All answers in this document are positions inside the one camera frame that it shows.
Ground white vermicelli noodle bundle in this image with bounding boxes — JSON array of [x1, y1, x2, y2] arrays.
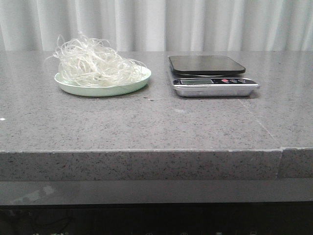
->
[[52, 32, 147, 88]]

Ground light green round plate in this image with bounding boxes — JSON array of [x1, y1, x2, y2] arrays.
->
[[54, 67, 152, 97]]

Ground black silver kitchen scale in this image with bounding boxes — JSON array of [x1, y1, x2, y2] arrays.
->
[[169, 55, 259, 97]]

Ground white pleated curtain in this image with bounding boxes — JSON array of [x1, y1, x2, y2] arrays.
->
[[0, 0, 313, 51]]

